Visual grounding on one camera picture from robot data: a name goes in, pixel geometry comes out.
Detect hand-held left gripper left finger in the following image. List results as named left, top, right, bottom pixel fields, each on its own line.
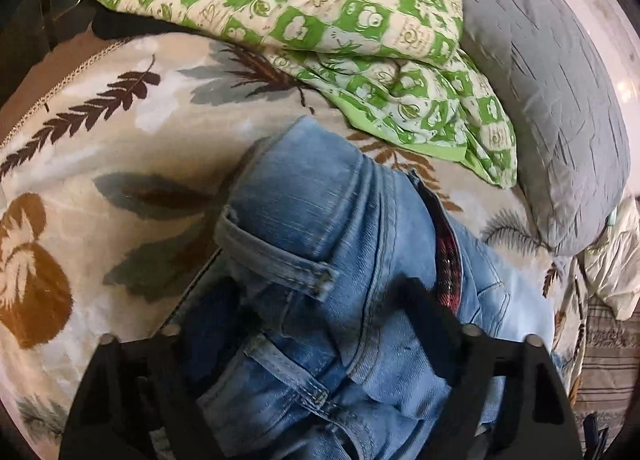
left=57, top=324, right=222, bottom=460

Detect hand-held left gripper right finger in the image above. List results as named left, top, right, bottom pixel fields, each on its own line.
left=399, top=278, right=584, bottom=460

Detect blue denim pants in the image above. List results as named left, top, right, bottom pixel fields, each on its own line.
left=175, top=114, right=557, bottom=460

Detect striped bed sheet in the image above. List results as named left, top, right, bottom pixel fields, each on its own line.
left=565, top=300, right=640, bottom=412

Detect cream crumpled cloth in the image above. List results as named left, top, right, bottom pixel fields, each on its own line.
left=581, top=195, right=640, bottom=321

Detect leaf print blanket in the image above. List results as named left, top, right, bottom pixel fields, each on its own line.
left=0, top=32, right=592, bottom=443

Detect grey quilted pillow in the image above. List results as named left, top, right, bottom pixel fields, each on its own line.
left=457, top=0, right=632, bottom=257

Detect green checked quilt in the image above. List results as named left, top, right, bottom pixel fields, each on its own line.
left=82, top=0, right=518, bottom=189

